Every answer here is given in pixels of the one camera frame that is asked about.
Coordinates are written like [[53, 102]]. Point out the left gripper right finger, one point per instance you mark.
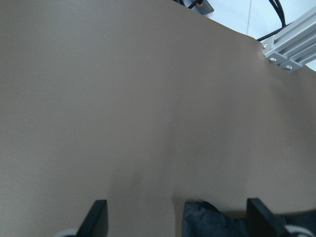
[[261, 222]]

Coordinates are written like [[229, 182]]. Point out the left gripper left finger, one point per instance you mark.
[[95, 223]]

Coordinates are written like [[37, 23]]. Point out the black graphic t-shirt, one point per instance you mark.
[[202, 219]]

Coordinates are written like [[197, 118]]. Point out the power strip with red switches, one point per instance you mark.
[[203, 7]]

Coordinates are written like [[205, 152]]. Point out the aluminium frame post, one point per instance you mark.
[[294, 46]]

